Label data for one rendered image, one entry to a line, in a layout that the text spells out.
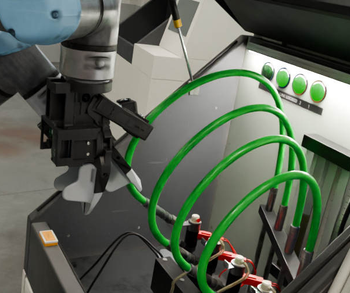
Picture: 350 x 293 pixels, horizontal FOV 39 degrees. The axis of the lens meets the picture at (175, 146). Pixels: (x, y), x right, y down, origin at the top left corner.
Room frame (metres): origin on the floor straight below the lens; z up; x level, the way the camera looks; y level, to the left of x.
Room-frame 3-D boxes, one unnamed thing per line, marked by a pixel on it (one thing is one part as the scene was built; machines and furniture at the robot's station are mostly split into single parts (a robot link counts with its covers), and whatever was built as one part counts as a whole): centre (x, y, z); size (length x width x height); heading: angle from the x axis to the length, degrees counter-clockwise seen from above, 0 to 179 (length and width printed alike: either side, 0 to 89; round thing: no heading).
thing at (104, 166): (0.66, 0.11, 1.30); 0.05 x 0.02 x 0.09; 36
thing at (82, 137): (0.67, 0.14, 1.36); 0.09 x 0.08 x 0.12; 126
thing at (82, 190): (0.66, 0.12, 1.25); 0.06 x 0.03 x 0.09; 126
